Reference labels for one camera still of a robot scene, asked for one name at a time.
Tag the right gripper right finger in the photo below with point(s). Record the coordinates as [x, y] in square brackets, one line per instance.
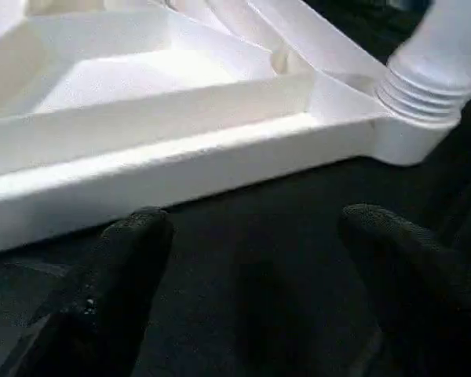
[416, 306]

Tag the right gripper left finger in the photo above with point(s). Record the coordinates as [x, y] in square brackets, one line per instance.
[114, 306]

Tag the white plastic table top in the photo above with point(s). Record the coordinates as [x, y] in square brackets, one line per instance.
[180, 137]

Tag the white plastic table leg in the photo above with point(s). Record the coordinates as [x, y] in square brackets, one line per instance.
[435, 59]

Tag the black glossy mat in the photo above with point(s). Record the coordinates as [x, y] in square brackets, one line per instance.
[259, 275]

